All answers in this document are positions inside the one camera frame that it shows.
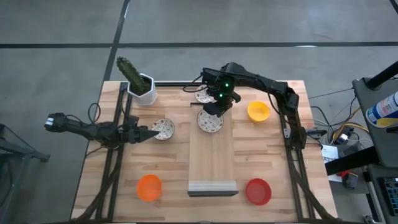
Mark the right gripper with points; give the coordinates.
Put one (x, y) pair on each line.
(225, 95)

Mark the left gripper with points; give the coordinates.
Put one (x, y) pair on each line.
(132, 135)

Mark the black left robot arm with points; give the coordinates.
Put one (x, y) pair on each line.
(90, 130)

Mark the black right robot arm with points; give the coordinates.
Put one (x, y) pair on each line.
(267, 87)

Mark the white hexagonal plant pot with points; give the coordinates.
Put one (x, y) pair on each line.
(146, 97)

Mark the yellow plastic bowl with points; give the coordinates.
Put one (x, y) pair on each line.
(258, 111)

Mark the green cactus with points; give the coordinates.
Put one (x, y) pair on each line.
(130, 74)

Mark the red plastic bowl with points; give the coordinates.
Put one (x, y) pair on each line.
(258, 191)

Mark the black power adapter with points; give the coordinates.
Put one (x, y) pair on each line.
(314, 133)

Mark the white paper sheet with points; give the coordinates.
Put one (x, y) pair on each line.
(330, 154)

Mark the grey metal stand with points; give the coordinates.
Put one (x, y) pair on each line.
(15, 152)

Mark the black beam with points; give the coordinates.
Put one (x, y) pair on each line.
(351, 161)

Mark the white blue spray can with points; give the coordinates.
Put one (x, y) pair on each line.
(384, 109)

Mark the grey cart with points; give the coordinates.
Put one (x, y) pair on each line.
(381, 146)

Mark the black pole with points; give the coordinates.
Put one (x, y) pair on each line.
(384, 75)

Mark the black aluminium rig frame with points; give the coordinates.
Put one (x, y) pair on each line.
(115, 174)

